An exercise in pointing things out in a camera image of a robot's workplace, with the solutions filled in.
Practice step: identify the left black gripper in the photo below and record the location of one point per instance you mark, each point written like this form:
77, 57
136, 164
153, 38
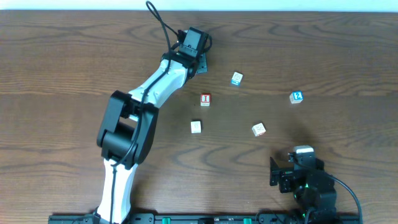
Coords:
202, 66

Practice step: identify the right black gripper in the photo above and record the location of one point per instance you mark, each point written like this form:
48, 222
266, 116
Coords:
274, 171

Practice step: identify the red letter I block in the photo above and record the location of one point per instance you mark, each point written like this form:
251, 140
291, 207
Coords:
205, 99

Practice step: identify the blue number 2 block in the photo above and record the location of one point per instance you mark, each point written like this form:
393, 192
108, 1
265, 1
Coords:
296, 97

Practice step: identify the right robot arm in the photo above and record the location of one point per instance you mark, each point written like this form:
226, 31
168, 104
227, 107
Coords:
312, 189

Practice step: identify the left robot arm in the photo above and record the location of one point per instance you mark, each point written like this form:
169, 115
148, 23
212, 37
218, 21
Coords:
128, 127

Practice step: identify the blue and white block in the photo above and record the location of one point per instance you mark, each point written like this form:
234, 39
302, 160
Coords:
236, 78

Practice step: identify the white block red side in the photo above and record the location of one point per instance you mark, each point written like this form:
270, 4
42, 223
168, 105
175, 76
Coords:
258, 129

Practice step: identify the plain white centre block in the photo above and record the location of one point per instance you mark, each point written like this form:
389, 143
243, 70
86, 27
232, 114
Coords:
195, 127

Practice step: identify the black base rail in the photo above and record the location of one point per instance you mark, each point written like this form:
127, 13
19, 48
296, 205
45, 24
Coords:
149, 218

